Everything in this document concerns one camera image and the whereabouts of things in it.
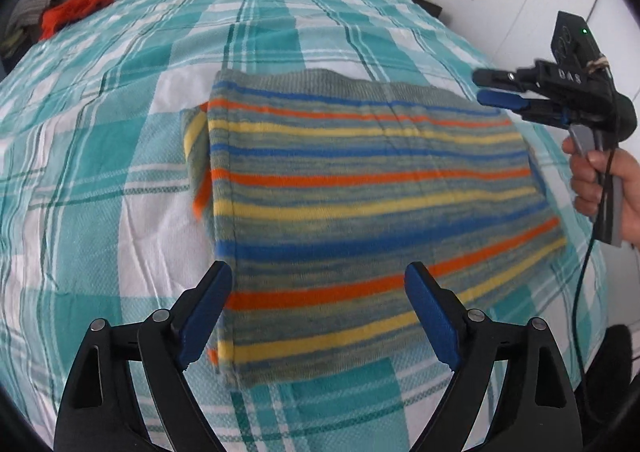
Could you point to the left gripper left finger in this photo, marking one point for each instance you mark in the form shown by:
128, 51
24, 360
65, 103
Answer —
100, 410

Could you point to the striped knitted sweater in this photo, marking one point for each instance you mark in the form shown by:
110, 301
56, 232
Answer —
318, 190

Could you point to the red garment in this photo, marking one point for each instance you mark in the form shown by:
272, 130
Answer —
57, 18

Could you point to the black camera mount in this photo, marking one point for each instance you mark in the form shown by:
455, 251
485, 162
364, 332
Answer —
573, 44

